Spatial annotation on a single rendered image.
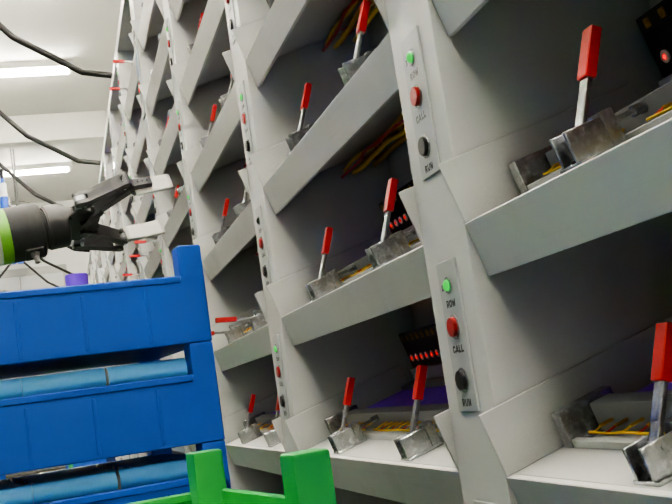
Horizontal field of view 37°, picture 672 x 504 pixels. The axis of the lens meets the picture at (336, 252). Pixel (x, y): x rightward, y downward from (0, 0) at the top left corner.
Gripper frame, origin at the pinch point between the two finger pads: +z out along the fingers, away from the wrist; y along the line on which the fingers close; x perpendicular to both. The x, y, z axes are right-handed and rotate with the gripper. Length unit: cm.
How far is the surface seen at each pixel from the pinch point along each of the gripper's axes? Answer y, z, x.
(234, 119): 18.1, 11.7, 1.7
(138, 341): 71, -30, -62
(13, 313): 73, -39, -58
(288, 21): 57, 6, -15
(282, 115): 33.4, 11.7, -11.4
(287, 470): 97, -32, -84
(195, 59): 1.1, 17.9, 31.9
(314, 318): 35, 1, -46
